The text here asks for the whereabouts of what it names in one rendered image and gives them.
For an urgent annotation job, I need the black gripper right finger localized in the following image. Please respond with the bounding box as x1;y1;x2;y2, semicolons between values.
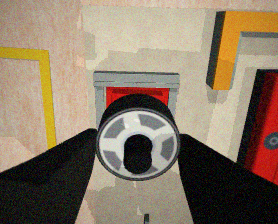
178;134;278;224

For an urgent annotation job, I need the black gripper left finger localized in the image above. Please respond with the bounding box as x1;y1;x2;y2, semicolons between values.
0;128;97;224

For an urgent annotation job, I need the black wheel with grey hub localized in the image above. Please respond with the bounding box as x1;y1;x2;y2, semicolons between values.
95;93;181;181

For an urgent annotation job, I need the yellow tape outline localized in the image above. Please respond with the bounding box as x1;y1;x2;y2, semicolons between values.
0;47;56;150

